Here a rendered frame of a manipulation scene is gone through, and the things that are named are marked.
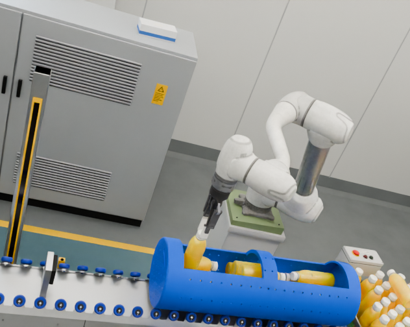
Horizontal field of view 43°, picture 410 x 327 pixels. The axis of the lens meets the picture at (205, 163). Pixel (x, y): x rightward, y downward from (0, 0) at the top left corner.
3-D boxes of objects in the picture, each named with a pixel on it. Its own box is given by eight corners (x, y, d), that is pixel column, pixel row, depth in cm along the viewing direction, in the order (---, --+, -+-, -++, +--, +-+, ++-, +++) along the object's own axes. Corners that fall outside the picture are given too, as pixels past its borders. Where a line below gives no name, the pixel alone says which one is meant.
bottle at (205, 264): (171, 269, 209) (214, 274, 214) (174, 252, 210) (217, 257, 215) (167, 268, 215) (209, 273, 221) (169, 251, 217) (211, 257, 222)
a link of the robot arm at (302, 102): (278, 93, 215) (307, 107, 211) (295, 80, 228) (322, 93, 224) (269, 119, 222) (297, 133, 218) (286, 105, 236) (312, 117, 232)
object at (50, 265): (41, 279, 207) (47, 251, 200) (52, 279, 208) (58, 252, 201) (39, 298, 199) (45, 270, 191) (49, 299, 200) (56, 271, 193)
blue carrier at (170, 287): (147, 264, 227) (165, 222, 210) (319, 285, 253) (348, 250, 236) (149, 322, 206) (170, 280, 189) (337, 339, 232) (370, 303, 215)
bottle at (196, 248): (194, 265, 212) (208, 231, 203) (196, 277, 207) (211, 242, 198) (178, 263, 210) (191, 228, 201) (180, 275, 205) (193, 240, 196)
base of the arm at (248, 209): (231, 193, 286) (234, 185, 283) (268, 200, 290) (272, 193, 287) (235, 213, 270) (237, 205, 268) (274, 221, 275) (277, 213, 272)
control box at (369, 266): (335, 259, 271) (343, 244, 266) (366, 263, 277) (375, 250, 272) (342, 273, 263) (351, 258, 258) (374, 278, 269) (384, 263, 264)
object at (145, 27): (136, 28, 337) (139, 17, 333) (171, 36, 346) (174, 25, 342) (138, 35, 327) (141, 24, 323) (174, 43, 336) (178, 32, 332)
